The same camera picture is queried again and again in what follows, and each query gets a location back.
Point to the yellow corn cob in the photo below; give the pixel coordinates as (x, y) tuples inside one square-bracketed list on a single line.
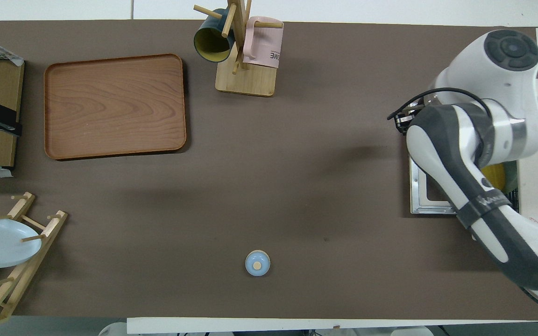
[(495, 177)]

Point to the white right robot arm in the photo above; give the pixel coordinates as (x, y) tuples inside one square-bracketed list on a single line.
[(507, 70)]

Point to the wooden mug tree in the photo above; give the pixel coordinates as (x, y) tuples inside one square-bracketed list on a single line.
[(245, 79)]

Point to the pink mug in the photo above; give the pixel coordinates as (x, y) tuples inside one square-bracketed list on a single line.
[(262, 46)]

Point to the dark blue mug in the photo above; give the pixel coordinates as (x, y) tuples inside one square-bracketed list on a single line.
[(210, 42)]

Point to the wooden dish rack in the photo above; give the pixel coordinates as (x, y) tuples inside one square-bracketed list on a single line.
[(21, 275)]

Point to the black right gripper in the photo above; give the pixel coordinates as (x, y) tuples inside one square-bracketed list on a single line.
[(404, 122)]

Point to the brown wooden tray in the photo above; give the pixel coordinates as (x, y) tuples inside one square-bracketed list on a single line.
[(115, 107)]

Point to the brown table mat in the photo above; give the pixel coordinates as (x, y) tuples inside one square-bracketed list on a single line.
[(297, 186)]

